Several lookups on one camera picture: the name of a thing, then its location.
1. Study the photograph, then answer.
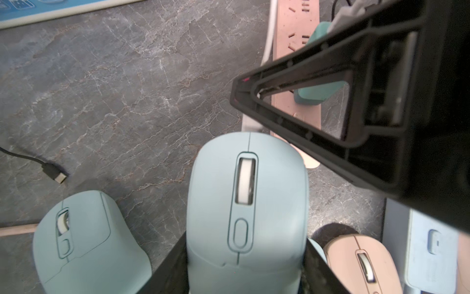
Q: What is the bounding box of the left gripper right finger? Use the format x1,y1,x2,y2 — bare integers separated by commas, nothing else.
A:
302,239,349,294

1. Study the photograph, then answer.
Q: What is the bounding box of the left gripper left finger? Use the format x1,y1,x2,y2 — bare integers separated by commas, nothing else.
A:
138,233,188,294

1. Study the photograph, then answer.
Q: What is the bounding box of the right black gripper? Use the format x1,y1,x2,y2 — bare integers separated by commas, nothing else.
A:
230,1,470,232

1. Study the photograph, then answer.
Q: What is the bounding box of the teal charger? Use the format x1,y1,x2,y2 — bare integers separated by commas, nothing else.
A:
294,22,347,105

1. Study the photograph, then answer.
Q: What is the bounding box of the blue mouse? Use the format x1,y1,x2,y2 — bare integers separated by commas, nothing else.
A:
186,132,309,294
308,238,328,263
33,191,152,294

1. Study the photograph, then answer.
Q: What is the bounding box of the pink power strip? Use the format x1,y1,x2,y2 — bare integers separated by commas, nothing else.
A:
270,0,323,170

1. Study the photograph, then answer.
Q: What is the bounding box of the light blue power strip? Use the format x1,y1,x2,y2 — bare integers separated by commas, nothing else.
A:
382,198,458,294

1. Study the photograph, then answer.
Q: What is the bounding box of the pink mouse left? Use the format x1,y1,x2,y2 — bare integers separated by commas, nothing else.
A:
324,234,403,294

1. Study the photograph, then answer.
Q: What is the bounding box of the black cable from yellow charger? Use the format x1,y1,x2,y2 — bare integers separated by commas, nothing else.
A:
0,146,69,184

